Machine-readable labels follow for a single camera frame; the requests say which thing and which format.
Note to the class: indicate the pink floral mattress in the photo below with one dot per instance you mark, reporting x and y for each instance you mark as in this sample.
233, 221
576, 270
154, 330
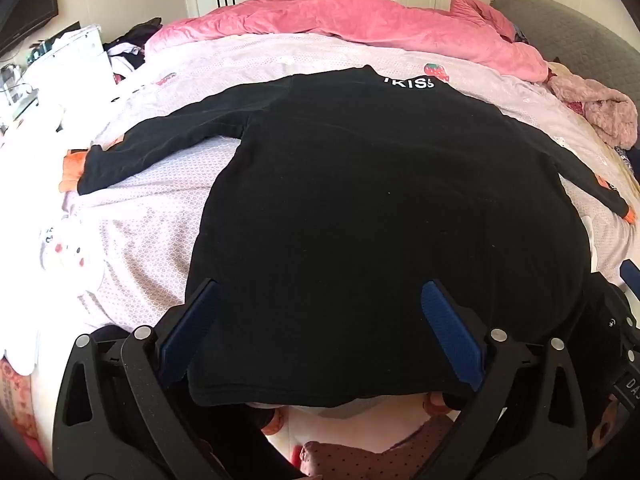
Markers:
20, 395

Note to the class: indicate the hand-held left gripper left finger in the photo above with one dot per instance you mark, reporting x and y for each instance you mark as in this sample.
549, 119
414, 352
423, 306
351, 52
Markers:
192, 325

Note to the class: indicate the brown dotted cloth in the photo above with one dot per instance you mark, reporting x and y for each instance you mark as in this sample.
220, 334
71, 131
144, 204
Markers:
380, 452

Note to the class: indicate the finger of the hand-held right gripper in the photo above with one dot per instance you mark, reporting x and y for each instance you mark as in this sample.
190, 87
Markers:
629, 275

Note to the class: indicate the pile of dark clothes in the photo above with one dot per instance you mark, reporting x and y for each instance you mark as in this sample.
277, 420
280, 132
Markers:
135, 40

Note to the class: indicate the black long-sleeve shirt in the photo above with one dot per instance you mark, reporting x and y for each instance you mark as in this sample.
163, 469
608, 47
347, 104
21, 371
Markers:
375, 185

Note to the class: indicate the white drawer cabinet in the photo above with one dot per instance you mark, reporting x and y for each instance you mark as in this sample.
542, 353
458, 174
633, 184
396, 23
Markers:
75, 65

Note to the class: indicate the grey padded headboard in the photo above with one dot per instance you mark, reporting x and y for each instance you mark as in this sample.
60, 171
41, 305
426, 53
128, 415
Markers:
575, 45

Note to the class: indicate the pink quilt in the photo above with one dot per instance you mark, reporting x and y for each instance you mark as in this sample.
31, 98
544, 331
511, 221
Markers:
325, 20

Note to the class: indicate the black television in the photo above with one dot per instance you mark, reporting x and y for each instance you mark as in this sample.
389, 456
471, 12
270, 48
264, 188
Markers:
25, 10

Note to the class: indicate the pink fluffy garment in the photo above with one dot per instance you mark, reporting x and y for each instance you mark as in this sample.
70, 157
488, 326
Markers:
600, 105

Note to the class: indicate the dark blue garment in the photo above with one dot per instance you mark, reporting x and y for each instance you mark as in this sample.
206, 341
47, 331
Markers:
629, 157

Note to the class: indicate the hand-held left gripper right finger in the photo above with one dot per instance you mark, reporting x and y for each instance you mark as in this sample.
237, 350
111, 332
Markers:
450, 330

